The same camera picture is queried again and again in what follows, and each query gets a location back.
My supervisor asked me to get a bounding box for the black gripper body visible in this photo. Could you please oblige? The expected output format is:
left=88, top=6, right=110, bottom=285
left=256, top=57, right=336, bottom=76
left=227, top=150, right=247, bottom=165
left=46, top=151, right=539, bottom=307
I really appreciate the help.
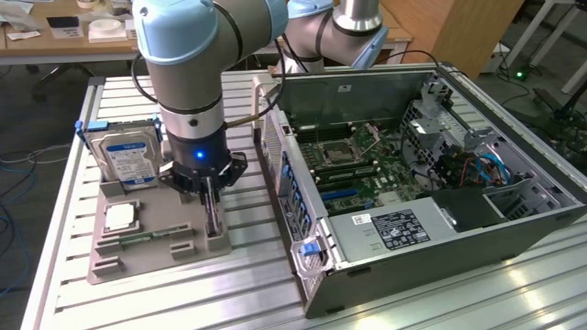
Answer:
left=167, top=125, right=235, bottom=193

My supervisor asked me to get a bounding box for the graphics card with metal bracket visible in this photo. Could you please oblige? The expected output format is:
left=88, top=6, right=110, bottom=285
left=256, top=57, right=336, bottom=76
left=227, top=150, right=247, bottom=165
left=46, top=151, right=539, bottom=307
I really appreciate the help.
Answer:
left=202, top=175, right=222, bottom=239

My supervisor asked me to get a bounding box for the grey plastic parts rack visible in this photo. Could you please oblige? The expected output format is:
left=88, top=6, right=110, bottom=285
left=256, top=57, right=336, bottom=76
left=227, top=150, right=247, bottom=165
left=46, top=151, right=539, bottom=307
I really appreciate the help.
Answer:
left=87, top=137, right=234, bottom=286

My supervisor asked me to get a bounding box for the silver CPU chip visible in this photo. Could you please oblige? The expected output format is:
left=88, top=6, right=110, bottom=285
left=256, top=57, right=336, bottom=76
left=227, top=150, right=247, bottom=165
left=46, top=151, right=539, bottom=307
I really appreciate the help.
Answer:
left=104, top=204, right=139, bottom=232

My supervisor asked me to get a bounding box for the green RAM stick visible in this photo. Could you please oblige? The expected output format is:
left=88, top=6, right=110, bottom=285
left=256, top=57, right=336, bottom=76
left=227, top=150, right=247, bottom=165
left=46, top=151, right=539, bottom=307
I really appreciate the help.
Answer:
left=118, top=230, right=174, bottom=243

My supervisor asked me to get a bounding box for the CPU socket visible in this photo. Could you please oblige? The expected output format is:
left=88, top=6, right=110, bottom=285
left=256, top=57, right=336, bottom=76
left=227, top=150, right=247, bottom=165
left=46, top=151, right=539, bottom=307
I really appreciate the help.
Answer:
left=323, top=139, right=359, bottom=166

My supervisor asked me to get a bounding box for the metal socket cover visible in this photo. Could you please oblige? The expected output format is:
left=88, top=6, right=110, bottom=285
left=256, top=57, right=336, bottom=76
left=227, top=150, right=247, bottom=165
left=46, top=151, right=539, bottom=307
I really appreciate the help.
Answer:
left=351, top=122, right=382, bottom=145

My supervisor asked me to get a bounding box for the green motherboard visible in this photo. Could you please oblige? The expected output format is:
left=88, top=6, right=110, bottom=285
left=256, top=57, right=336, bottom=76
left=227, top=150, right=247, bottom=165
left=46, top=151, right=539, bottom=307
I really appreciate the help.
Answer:
left=298, top=120, right=437, bottom=217

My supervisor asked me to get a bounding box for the black chair base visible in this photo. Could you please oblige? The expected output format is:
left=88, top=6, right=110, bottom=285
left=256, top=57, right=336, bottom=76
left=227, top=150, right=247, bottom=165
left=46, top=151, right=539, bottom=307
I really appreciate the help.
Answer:
left=27, top=60, right=139, bottom=102

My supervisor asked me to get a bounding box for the grey power supply unit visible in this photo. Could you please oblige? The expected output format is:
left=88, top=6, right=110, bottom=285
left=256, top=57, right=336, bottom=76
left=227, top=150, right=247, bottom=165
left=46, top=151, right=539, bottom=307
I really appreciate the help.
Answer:
left=327, top=197, right=459, bottom=262

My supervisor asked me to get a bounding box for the white box with white bowl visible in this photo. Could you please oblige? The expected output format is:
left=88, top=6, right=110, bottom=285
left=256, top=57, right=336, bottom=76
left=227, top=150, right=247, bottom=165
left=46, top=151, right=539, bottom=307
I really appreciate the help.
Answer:
left=87, top=19, right=128, bottom=45

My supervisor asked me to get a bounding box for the perforated metal disk bay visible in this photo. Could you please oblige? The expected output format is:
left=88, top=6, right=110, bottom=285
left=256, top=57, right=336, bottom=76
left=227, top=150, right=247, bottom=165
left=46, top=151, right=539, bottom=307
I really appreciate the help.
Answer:
left=401, top=99, right=454, bottom=173

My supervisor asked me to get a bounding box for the wooden desk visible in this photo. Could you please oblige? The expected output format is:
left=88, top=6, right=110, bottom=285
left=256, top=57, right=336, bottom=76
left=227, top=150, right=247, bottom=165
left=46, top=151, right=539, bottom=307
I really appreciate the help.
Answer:
left=0, top=0, right=414, bottom=66

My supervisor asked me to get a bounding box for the white box with black top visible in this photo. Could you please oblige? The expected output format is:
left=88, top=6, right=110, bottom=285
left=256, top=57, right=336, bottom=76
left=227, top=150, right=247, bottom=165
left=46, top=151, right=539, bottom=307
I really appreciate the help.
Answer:
left=46, top=16, right=84, bottom=39

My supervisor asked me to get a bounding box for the open dark grey PC case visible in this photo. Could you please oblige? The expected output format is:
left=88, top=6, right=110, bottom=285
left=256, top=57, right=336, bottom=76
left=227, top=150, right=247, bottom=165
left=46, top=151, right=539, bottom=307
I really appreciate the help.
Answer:
left=251, top=61, right=587, bottom=319

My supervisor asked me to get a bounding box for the black plastic shroud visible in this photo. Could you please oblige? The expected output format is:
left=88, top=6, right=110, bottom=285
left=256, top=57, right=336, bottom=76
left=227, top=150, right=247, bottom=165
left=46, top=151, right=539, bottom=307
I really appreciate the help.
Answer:
left=430, top=187, right=509, bottom=233

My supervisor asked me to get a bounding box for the wooden cabinet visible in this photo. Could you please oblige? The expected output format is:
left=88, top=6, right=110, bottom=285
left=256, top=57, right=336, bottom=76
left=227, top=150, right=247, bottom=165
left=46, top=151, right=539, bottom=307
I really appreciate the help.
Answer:
left=381, top=0, right=527, bottom=80

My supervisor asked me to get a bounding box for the hard disk with blue bracket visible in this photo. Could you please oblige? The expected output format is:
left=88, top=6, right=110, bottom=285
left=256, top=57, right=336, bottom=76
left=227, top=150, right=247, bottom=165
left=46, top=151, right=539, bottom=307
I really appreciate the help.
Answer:
left=75, top=115, right=170, bottom=190

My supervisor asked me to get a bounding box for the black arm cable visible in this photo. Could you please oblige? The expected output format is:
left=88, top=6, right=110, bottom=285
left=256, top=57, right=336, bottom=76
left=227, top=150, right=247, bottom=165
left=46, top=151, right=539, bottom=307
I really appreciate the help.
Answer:
left=131, top=32, right=288, bottom=129

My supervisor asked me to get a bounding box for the blue floor cable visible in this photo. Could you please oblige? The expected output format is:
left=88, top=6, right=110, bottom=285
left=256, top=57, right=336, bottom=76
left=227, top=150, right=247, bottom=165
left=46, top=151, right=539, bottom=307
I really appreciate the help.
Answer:
left=0, top=161, right=38, bottom=296

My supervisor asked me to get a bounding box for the blue disk wire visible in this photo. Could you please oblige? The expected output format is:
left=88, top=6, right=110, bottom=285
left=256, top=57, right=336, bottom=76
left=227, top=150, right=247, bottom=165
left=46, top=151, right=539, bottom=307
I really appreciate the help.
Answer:
left=474, top=153, right=513, bottom=186

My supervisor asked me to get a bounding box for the white desk frame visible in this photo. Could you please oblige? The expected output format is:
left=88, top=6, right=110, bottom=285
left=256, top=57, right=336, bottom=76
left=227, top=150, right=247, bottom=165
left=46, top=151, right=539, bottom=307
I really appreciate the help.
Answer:
left=502, top=0, right=587, bottom=94

